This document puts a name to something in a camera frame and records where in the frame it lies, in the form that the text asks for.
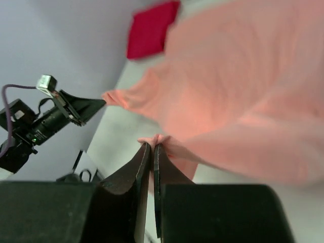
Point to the folded red t shirt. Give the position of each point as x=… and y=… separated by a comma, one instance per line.
x=148, y=31

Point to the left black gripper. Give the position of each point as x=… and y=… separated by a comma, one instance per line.
x=67, y=109

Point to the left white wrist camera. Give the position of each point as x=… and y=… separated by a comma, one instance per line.
x=47, y=85

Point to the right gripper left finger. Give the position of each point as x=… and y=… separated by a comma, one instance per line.
x=118, y=207

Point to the salmon pink t shirt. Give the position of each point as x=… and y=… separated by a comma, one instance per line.
x=240, y=89

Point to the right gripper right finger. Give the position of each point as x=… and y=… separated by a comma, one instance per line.
x=164, y=172

